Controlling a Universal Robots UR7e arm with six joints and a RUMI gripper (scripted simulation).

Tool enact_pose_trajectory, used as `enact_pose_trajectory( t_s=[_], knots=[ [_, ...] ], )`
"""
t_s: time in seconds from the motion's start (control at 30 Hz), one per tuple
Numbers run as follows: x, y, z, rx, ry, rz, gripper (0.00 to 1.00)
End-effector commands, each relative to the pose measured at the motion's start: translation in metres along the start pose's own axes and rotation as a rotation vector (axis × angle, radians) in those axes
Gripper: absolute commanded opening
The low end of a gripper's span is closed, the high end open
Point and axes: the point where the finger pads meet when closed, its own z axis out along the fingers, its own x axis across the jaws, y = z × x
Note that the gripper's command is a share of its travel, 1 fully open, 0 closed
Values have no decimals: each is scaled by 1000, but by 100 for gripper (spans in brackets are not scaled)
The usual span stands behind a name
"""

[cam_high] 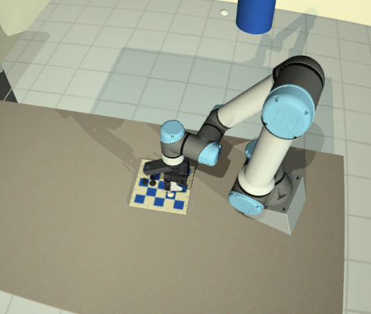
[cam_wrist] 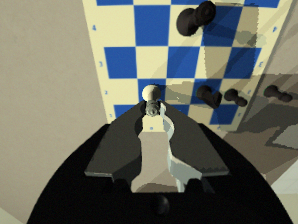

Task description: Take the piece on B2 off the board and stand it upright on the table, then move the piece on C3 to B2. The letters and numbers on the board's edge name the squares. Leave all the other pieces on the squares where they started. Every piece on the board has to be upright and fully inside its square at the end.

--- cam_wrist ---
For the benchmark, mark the white chess piece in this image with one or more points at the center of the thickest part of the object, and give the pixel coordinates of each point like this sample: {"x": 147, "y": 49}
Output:
{"x": 152, "y": 93}

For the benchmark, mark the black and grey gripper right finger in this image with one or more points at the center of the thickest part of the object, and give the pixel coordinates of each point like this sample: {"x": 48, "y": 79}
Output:
{"x": 195, "y": 151}

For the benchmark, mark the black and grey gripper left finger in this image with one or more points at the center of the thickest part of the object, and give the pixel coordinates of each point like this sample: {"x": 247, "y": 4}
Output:
{"x": 113, "y": 152}

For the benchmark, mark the blue and cream chessboard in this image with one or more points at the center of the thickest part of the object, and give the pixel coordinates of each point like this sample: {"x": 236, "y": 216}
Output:
{"x": 135, "y": 43}

